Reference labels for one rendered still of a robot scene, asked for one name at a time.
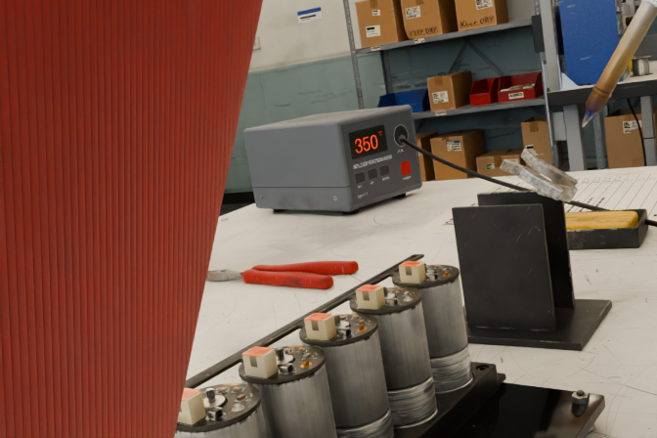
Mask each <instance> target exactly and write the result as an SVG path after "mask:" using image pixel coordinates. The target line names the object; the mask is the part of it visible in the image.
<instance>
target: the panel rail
mask: <svg viewBox="0 0 657 438"><path fill-rule="evenodd" d="M423 257H424V254H413V255H411V256H409V257H408V258H406V259H404V260H402V261H400V262H399V263H397V264H395V265H393V266H391V267H390V268H388V269H386V270H384V271H382V272H380V273H379V274H377V275H375V276H373V277H371V278H370V279H368V280H366V281H364V282H362V283H361V284H359V285H356V286H354V287H353V288H351V289H349V290H347V291H345V292H344V293H342V294H340V295H338V296H336V297H335V298H334V299H332V300H330V301H328V302H327V303H325V304H323V305H321V306H319V307H318V308H316V309H314V310H312V311H310V312H309V313H307V314H305V315H303V316H301V317H300V318H298V319H296V320H294V321H292V322H290V323H289V324H287V325H285V326H283V327H281V328H279V329H277V330H275V331H273V332H272V333H270V334H268V335H266V336H264V337H263V338H261V339H259V340H257V341H255V342H254V343H252V344H250V345H248V346H246V347H245V348H243V349H242V350H240V351H238V352H237V353H235V354H233V355H231V356H229V357H228V358H226V359H224V360H222V361H220V362H219V363H217V364H215V365H213V366H211V367H209V368H208V369H206V370H204V371H202V372H200V373H198V374H196V375H194V376H192V377H191V378H189V379H187V380H186V382H185V387H184V388H191V389H195V388H197V387H199V386H200V385H202V384H204V383H205V382H206V381H208V380H210V379H211V378H213V377H215V376H217V375H218V374H220V373H222V372H224V371H226V370H228V369H230V368H231V367H233V366H235V365H237V364H238V363H242V362H243V358H242V353H244V352H245V351H247V350H249V349H251V348H253V347H255V346H259V347H268V346H270V345H272V344H273V343H275V342H277V341H279V340H280V339H282V338H284V337H286V336H287V335H289V334H291V333H293V332H294V331H296V330H298V329H302V328H303V327H305V322H304V319H305V318H307V317H309V316H310V315H312V314H315V313H327V312H329V311H331V310H332V309H334V308H336V307H338V306H339V305H341V304H343V303H345V302H346V301H350V300H351V299H353V298H354V297H356V289H358V288H359V287H361V286H363V285H377V284H379V283H380V282H382V281H384V280H386V279H387V278H389V277H390V278H392V277H393V276H394V275H395V274H396V273H398V272H400V271H399V265H401V264H403V263H405V262H407V261H418V260H419V259H421V258H423Z"/></svg>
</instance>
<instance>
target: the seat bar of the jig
mask: <svg viewBox="0 0 657 438"><path fill-rule="evenodd" d="M471 368H472V376H473V380H472V382H471V383H470V384H468V385H467V386H465V387H464V388H462V389H459V390H456V391H452V392H447V393H439V394H435V395H436V402H437V409H438V413H437V415H436V416H435V417H434V418H432V419H431V420H429V421H427V422H425V423H423V424H420V425H417V426H413V427H408V428H398V429H393V430H394V436H395V438H451V437H452V436H453V435H454V434H455V433H456V432H457V431H458V430H459V429H460V428H461V427H462V426H463V425H464V424H465V423H466V422H467V421H468V420H469V419H470V418H471V417H472V416H473V415H474V414H475V413H476V412H477V411H478V410H479V409H480V408H481V407H482V406H483V405H484V404H485V403H486V402H487V401H488V400H489V399H490V398H491V397H492V396H493V395H494V394H495V393H496V392H497V391H498V390H499V389H500V388H499V382H498V374H497V366H496V365H495V364H489V363H479V362H471Z"/></svg>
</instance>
